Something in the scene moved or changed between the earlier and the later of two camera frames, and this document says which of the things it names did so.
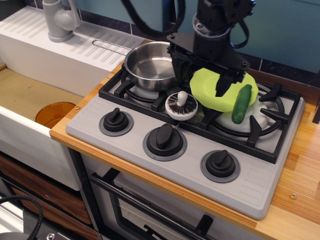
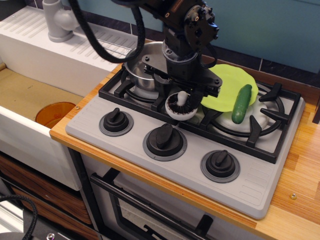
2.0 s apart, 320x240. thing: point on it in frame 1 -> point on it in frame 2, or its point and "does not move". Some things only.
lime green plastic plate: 203,88 does not move
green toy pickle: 241,103 does not move
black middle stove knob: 165,143 does not move
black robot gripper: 210,46 -> 181,63
